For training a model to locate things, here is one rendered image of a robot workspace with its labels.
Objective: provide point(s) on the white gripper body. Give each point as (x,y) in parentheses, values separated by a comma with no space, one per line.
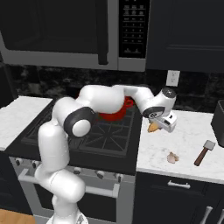
(167,125)

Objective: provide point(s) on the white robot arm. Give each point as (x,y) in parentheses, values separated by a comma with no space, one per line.
(55,145)

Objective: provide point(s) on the brown potato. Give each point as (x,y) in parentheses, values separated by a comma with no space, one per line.
(152,127)

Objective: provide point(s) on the pale garlic bulb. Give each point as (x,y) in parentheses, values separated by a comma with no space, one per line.
(172,157)

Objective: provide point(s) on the red pot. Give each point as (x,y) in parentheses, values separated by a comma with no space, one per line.
(116,115)

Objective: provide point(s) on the black box appliance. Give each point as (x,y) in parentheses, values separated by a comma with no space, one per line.
(218,119)

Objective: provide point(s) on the black hob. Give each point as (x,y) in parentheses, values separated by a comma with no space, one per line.
(116,140)

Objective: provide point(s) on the dark drawer front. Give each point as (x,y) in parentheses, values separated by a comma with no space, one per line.
(151,182)

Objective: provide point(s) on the silver hob knob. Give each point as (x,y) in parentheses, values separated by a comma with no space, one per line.
(77,170)
(36,164)
(100,174)
(19,161)
(119,177)

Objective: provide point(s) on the dark base cupboard door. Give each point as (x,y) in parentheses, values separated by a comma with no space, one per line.
(163,208)

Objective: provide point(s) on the silver oven door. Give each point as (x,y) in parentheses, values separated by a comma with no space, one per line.
(99,207)

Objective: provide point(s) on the silver black microwave oven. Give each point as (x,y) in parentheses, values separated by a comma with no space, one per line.
(58,29)

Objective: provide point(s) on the dark base cupboard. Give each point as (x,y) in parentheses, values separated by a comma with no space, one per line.
(11,186)

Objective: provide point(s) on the white wall socket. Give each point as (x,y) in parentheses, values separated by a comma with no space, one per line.
(173,78)

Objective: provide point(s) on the dark wall cupboard door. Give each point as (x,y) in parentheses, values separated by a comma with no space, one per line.
(186,32)

